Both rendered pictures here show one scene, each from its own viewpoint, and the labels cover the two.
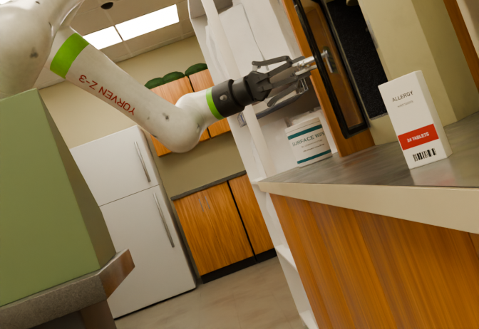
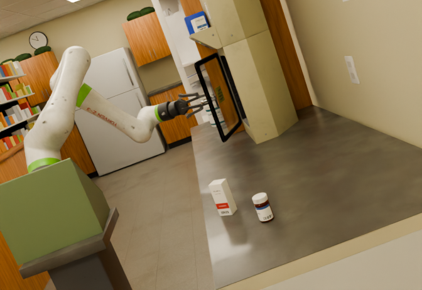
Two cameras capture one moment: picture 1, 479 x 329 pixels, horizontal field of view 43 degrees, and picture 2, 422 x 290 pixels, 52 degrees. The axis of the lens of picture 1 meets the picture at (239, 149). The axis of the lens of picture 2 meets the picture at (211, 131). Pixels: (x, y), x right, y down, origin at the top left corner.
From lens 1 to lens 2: 0.77 m
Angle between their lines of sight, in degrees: 14
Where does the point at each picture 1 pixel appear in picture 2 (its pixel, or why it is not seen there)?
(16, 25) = (57, 121)
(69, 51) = (80, 96)
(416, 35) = (260, 93)
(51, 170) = (79, 193)
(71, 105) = (78, 29)
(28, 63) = (63, 135)
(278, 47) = not seen: hidden behind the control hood
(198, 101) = (150, 113)
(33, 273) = (75, 235)
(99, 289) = (103, 245)
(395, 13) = (249, 81)
